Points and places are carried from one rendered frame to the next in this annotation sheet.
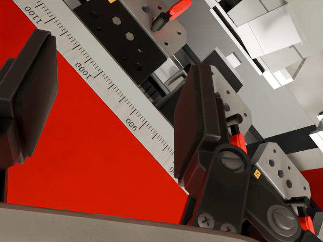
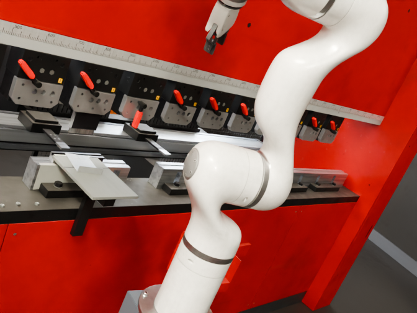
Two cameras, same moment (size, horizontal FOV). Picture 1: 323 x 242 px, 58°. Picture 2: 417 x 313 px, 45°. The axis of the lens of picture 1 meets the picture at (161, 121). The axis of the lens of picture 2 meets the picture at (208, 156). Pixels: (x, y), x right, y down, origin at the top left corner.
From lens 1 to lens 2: 1.44 m
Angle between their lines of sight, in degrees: 58
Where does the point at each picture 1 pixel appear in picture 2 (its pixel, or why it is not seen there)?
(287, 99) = not seen: outside the picture
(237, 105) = (84, 107)
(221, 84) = (97, 109)
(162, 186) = (112, 40)
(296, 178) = (28, 99)
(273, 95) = not seen: outside the picture
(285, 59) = (63, 162)
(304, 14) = (93, 176)
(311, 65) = (25, 190)
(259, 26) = (87, 162)
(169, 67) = not seen: hidden behind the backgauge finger
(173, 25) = (130, 113)
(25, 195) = (156, 9)
